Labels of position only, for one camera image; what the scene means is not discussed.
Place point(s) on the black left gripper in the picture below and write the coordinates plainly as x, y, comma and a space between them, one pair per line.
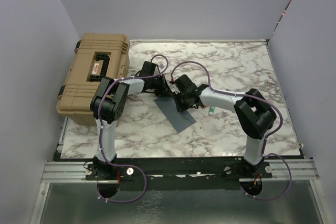
164, 89

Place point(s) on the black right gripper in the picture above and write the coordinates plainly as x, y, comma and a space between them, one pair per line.
182, 108

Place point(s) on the white green glue stick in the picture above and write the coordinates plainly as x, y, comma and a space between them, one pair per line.
211, 110

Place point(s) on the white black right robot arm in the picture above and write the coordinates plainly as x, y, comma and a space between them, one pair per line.
255, 116

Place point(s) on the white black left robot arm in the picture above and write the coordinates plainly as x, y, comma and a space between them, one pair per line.
108, 105

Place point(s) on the tan plastic tool case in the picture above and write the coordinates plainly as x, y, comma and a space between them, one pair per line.
96, 56

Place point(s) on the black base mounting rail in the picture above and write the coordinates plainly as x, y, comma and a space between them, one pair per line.
134, 174

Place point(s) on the aluminium extrusion rail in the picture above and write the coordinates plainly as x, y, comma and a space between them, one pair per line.
68, 172

